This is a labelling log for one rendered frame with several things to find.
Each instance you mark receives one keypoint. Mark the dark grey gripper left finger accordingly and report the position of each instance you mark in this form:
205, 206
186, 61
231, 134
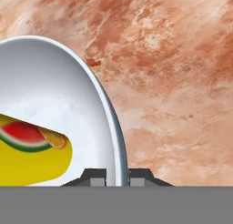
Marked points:
94, 175

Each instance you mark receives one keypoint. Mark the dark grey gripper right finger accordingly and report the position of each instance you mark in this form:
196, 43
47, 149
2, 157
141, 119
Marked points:
140, 175

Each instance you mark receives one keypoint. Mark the white bowl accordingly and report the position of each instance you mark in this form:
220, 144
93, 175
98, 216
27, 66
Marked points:
60, 88

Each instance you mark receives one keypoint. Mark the yellow cup with fruit print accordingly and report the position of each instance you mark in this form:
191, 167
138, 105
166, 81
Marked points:
33, 164

